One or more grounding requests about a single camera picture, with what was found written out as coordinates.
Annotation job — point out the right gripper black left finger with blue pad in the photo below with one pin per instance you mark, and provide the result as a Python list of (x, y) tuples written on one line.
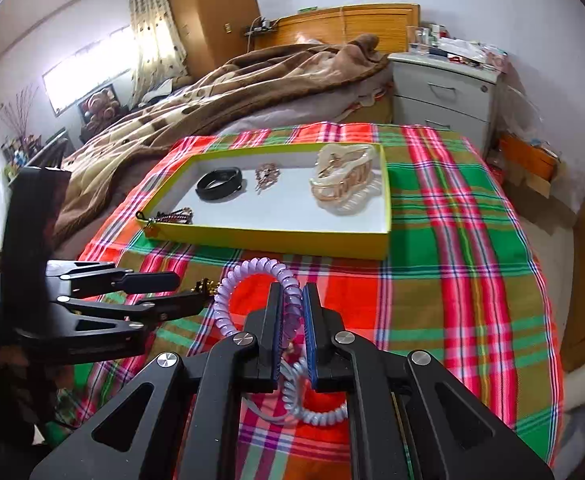
[(178, 417)]

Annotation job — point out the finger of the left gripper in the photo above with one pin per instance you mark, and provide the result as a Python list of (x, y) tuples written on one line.
[(103, 281), (162, 307)]

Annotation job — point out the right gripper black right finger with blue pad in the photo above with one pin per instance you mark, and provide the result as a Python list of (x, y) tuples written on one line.
[(409, 417)]

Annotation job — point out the gold black brooch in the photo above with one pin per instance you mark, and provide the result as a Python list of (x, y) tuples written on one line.
[(206, 287)]

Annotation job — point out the pink rhinestone hair clip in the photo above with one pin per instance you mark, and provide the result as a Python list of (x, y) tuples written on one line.
[(266, 176)]

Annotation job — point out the black wristband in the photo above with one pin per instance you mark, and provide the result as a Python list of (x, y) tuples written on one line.
[(219, 184)]

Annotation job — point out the plaid colourful cloth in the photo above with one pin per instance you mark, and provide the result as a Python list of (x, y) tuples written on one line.
[(461, 281)]

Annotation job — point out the yellow green shallow tray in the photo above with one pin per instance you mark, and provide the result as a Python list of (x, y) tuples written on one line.
[(284, 218)]

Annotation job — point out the framed teddy picture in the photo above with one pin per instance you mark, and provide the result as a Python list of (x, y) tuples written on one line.
[(100, 106)]

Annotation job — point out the cream claw hair clip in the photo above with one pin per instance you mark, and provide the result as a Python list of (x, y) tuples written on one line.
[(344, 178)]

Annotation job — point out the brown patterned blanket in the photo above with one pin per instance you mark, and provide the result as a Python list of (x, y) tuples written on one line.
[(242, 86)]

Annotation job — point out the patterned curtain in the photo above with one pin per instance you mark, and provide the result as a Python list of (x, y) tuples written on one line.
[(158, 51)]

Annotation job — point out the orange box on floor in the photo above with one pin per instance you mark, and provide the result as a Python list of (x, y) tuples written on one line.
[(527, 165)]

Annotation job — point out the white nightstand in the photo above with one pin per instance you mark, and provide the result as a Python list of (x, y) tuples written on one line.
[(432, 92)]

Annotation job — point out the wooden wardrobe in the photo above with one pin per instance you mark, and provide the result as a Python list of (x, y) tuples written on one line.
[(212, 31)]

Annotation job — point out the clutter on nightstand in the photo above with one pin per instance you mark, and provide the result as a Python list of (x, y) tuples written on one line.
[(435, 41)]

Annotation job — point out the wooden headboard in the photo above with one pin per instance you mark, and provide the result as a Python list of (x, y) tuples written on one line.
[(388, 21)]

